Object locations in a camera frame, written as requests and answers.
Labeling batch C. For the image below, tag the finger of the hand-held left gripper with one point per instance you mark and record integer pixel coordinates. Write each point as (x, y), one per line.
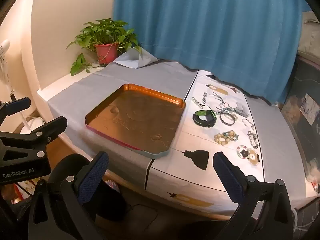
(50, 128)
(17, 104)

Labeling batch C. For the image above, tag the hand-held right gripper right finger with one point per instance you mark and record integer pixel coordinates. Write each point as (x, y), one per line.
(228, 180)

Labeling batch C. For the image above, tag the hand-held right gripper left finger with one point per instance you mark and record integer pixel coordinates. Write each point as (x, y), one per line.
(92, 180)

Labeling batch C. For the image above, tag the orange metal tray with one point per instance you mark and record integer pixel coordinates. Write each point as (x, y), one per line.
(135, 120)

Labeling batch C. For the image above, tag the silver mesh jewelry piece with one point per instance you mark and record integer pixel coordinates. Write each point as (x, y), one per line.
(241, 110)

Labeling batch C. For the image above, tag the white printed table runner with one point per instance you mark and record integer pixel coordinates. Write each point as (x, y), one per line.
(200, 170)

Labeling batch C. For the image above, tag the round gold wristwatch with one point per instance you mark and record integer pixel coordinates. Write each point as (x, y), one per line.
(253, 160)

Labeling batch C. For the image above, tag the white standing fan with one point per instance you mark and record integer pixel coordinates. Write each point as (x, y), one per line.
(3, 52)

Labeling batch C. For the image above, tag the black bangle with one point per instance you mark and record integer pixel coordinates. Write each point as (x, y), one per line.
(221, 119)

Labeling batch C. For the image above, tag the green and black wristwatch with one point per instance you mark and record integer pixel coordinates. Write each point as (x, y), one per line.
(200, 113)

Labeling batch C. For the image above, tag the green plant in red pot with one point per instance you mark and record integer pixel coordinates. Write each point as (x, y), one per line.
(106, 52)

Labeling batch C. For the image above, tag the white paper sticker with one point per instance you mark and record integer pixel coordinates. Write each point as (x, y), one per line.
(308, 108)

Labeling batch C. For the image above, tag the blue curtain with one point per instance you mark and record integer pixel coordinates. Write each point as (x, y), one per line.
(212, 30)

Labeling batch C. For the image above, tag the beige bed cushion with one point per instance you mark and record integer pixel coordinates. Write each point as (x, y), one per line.
(310, 37)

